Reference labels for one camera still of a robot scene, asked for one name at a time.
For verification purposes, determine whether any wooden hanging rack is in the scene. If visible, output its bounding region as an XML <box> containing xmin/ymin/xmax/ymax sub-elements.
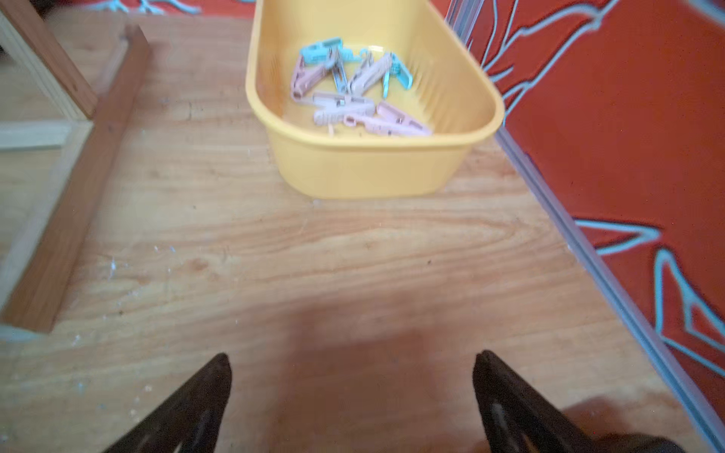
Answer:
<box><xmin>1</xmin><ymin>1</ymin><xmax>152</xmax><ymax>342</ymax></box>

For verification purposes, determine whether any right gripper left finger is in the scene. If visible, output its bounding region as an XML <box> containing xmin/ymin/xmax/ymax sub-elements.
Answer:
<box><xmin>106</xmin><ymin>353</ymin><xmax>232</xmax><ymax>452</ymax></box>

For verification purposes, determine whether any yellow plastic tray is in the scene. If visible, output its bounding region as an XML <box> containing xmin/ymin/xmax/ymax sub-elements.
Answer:
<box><xmin>245</xmin><ymin>1</ymin><xmax>505</xmax><ymax>199</ymax></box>

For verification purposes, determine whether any mint green clothespin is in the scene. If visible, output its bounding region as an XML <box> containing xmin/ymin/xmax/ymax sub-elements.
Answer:
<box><xmin>299</xmin><ymin>37</ymin><xmax>363</xmax><ymax>65</ymax></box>

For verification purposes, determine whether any beige clothespin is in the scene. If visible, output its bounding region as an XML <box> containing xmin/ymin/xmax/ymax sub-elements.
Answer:
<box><xmin>349</xmin><ymin>53</ymin><xmax>393</xmax><ymax>96</ymax></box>

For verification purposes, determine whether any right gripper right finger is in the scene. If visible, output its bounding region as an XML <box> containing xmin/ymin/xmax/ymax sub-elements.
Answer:
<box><xmin>472</xmin><ymin>350</ymin><xmax>683</xmax><ymax>452</ymax></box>

